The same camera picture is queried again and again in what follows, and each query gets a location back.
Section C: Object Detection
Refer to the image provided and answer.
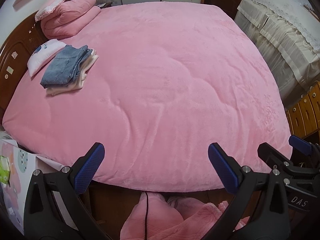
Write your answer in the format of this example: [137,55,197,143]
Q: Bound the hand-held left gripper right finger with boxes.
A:
[202,142,292,240]

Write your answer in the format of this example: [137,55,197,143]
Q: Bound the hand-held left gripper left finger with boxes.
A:
[24,142,105,240]

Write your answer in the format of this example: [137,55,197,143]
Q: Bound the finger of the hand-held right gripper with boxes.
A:
[289,135,320,155]
[257,142,294,173]

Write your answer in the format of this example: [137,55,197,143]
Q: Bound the blue jeans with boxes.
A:
[40,45,94,89]

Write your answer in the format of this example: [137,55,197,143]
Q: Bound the wooden drawer cabinet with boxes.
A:
[285,81,320,139]

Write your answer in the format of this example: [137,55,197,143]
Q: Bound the folded cream garment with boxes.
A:
[46,49,99,97]

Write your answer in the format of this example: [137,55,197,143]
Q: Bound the green packet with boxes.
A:
[0,155,12,188]

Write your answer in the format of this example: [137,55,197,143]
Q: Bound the pink bed blanket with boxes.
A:
[2,4,293,193]

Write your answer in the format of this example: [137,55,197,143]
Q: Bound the cream cloth-covered furniture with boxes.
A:
[234,0,320,103]

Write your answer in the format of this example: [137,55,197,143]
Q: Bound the small white printed pillow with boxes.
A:
[27,39,67,78]

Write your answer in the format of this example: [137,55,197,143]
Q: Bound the wooden headboard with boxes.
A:
[0,12,50,120]

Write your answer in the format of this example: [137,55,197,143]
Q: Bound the folded pink quilt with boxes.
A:
[40,0,102,40]

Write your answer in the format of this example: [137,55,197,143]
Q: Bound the black cable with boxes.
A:
[143,191,150,240]

